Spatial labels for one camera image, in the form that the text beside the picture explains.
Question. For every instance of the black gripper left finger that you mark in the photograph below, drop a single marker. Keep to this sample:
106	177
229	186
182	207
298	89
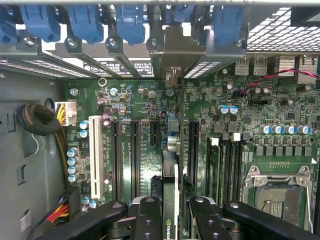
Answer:
148	220

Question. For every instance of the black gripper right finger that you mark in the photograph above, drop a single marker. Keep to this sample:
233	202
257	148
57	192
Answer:
207	220

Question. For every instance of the installed green RAM stick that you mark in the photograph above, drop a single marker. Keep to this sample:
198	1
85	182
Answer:
213	170

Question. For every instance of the black RAM slot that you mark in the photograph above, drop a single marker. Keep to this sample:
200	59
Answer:
226	172
237	172

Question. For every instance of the black long expansion slot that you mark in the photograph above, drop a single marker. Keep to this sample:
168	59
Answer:
116	160
193	155
135	160

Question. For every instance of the metal CPU socket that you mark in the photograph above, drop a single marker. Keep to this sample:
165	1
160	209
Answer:
277	197

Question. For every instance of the white expansion slot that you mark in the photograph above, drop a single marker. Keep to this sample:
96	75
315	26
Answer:
96	155

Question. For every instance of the black short expansion slot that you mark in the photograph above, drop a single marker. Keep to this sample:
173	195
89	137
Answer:
155	133

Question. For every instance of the green motherboard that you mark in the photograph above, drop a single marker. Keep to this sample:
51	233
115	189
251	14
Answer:
250	117

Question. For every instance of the white power connector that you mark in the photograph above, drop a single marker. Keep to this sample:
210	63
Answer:
70	111

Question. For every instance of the open grey PC case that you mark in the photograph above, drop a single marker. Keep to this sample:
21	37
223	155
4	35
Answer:
30	155

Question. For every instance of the grey power supply unit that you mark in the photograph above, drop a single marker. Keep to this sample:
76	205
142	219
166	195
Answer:
15	175

